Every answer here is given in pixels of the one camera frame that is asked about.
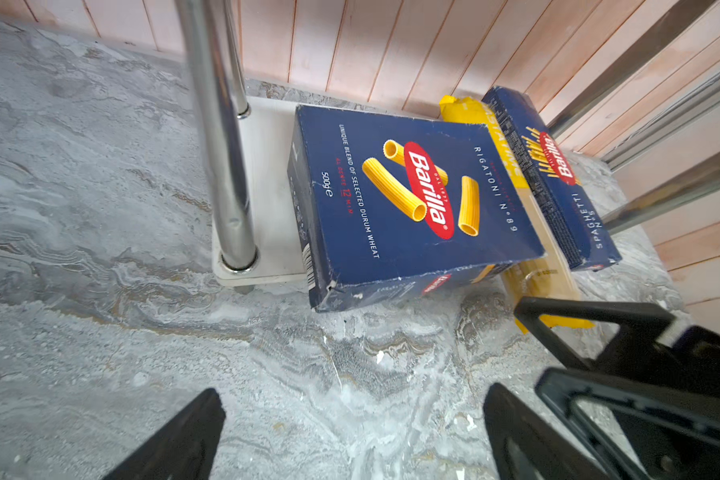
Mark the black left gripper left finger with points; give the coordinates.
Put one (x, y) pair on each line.
(184, 448)

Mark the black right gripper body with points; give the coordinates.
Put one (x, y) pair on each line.
(691, 363)

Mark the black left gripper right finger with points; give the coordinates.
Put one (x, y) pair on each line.
(524, 446)

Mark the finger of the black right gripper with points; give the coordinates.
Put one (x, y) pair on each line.
(629, 332)
(674, 434)

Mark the blue Barilla spaghetti box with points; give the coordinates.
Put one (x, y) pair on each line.
(569, 212)

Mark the yellow pasta bag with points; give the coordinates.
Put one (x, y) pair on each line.
(546, 277)

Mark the dark blue pasta box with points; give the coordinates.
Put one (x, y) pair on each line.
(391, 208)

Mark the white two-tier shelf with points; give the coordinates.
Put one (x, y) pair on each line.
(220, 102)

